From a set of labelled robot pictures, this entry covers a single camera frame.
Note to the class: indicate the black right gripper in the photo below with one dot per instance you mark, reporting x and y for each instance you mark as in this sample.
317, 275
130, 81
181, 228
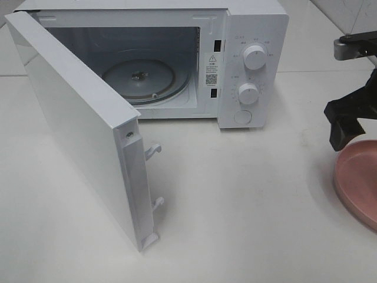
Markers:
343, 113

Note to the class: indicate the pink round plate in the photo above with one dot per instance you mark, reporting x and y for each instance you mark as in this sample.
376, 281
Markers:
355, 180

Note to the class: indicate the round white door button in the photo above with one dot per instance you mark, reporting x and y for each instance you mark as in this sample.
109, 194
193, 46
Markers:
243, 117

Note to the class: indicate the white microwave door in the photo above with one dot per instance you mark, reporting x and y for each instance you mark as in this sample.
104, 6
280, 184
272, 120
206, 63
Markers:
93, 124

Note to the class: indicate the lower white control knob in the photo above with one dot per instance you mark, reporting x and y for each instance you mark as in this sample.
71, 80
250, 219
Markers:
248, 93

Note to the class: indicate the white control knob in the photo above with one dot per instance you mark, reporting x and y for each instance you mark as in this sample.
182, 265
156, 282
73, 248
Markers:
248, 93
254, 56

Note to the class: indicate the upper white control knob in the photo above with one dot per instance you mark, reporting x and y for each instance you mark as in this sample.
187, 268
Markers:
254, 56

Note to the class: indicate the white microwave oven body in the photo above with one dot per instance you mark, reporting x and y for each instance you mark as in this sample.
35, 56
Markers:
205, 37

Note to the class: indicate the glass microwave turntable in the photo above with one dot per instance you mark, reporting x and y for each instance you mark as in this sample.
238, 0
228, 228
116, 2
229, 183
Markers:
146, 81

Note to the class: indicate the black wrist camera with heatsink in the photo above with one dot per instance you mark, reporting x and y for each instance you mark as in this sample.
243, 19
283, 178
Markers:
352, 46

